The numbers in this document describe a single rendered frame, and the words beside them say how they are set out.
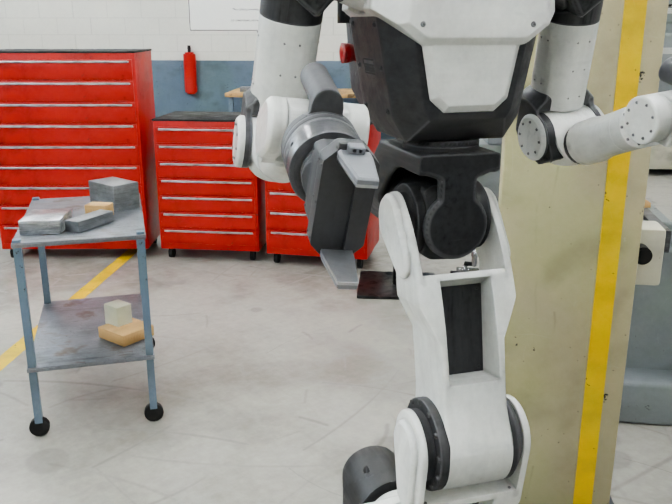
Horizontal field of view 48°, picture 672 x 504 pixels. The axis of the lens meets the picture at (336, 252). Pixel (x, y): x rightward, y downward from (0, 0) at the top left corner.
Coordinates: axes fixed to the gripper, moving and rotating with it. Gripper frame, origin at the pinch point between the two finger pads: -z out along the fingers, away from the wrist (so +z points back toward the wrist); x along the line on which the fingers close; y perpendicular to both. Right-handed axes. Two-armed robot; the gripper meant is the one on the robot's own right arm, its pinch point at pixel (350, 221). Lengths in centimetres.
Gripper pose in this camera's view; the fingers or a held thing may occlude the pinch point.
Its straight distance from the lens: 71.2
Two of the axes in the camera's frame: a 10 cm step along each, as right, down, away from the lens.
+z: -1.8, -5.1, 8.4
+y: 9.7, 0.4, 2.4
